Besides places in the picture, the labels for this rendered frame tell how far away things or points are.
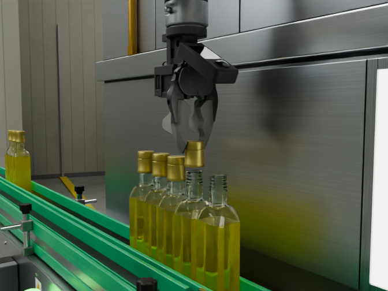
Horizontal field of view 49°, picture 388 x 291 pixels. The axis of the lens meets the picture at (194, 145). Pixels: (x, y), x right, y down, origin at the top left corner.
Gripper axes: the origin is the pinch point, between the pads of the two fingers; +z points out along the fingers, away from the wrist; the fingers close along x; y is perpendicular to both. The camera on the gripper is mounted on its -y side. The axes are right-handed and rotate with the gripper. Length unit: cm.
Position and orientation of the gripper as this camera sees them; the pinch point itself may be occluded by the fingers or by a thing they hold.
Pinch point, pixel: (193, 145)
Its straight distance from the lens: 74.5
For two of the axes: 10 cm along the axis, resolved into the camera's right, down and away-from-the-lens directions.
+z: 0.0, 10.0, 0.9
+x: -8.0, 0.5, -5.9
